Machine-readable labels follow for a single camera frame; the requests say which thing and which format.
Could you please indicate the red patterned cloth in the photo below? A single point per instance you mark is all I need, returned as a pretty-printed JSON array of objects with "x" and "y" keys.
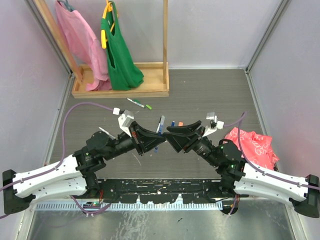
[{"x": 258, "y": 149}]

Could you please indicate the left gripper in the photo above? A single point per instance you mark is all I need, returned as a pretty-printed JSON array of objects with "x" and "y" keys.
[{"x": 144, "y": 139}]

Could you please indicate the yellow hanger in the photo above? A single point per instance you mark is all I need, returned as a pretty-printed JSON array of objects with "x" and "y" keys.
[{"x": 110, "y": 30}]

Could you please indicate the green tank top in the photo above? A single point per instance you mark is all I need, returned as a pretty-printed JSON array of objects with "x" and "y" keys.
[{"x": 124, "y": 75}]

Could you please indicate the grey slotted cable duct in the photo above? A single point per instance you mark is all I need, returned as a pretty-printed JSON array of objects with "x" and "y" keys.
[{"x": 176, "y": 206}]

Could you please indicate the blue grey hanger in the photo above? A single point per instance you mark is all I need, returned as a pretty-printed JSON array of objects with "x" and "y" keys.
[{"x": 67, "y": 6}]

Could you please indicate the clear pen cap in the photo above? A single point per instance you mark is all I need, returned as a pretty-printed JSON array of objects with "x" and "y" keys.
[{"x": 162, "y": 120}]

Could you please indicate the white pen green tip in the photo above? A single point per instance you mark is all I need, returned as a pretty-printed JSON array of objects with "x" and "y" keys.
[{"x": 106, "y": 132}]

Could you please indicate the pink shirt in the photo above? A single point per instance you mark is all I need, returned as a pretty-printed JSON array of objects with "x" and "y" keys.
[{"x": 84, "y": 44}]

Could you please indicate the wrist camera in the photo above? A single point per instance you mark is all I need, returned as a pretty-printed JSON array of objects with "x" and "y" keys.
[
  {"x": 125, "y": 119},
  {"x": 213, "y": 124}
]

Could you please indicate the wooden clothes rack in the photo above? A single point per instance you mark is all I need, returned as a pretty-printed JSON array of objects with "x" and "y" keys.
[{"x": 156, "y": 74}]

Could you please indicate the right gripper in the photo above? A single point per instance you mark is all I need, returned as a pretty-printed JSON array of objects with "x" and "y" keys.
[{"x": 185, "y": 141}]

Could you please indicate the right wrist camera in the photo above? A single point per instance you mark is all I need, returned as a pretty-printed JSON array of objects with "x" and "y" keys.
[{"x": 213, "y": 124}]

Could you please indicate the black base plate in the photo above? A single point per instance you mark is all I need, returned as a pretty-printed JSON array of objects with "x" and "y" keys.
[{"x": 158, "y": 191}]

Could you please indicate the blue pen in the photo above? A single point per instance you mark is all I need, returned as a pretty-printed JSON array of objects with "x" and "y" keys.
[{"x": 159, "y": 132}]

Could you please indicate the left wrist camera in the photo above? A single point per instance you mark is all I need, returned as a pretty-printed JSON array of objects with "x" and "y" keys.
[{"x": 125, "y": 119}]

